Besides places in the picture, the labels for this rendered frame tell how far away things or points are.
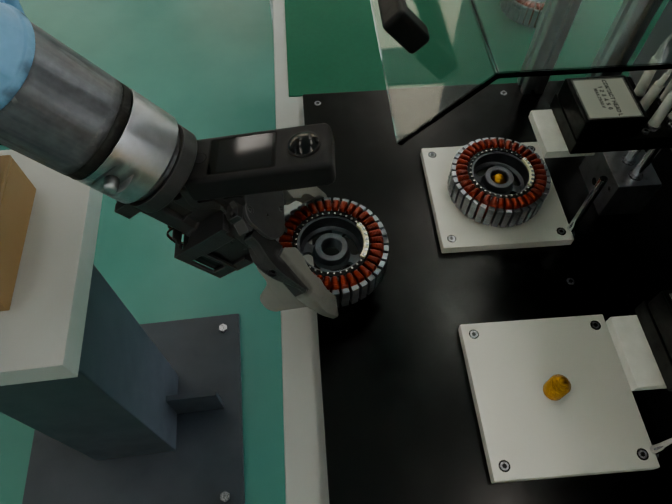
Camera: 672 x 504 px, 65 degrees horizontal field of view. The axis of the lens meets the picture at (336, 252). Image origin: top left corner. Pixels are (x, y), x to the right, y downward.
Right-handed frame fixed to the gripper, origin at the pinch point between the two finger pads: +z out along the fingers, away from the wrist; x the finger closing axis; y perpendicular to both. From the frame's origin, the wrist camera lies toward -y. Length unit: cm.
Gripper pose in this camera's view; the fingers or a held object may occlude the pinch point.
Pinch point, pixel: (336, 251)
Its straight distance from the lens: 53.1
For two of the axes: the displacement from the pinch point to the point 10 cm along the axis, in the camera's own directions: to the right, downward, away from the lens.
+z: 6.1, 3.7, 7.0
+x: 0.8, 8.5, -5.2
